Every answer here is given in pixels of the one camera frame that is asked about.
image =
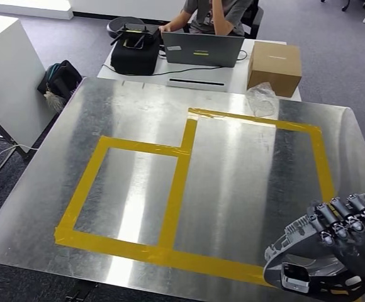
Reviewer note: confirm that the white low platform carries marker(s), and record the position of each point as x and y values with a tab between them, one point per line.
28	8

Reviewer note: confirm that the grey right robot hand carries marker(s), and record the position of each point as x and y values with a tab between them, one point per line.
359	246

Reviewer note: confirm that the white office desk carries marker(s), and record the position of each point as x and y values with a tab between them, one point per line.
239	79

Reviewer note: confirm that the clear plastic bag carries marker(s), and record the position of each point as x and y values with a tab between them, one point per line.
262	100

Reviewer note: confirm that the yellow tape outline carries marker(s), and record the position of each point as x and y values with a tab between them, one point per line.
176	196

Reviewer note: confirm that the black backpack with pompom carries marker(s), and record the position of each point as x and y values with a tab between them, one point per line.
63	79

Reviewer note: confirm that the brown cardboard box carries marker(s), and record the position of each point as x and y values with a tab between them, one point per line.
273	66

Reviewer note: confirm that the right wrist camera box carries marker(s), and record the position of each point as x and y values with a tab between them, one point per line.
294	277

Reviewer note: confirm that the person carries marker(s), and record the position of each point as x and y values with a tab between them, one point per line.
220	16

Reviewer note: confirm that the black carry case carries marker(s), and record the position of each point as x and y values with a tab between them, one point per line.
135	60

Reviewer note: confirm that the black round stool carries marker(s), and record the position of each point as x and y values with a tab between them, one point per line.
115	25

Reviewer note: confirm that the tilted white desk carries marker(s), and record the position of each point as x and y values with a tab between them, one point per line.
9	83

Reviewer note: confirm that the black router with antennas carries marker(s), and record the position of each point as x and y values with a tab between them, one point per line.
141	31

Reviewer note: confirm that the grey laptop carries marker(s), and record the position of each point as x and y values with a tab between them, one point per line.
201	50

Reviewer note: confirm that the grey plastic wheel hubcap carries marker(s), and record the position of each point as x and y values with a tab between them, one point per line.
292	250

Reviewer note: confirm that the black chair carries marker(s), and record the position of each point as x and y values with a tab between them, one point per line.
253	21

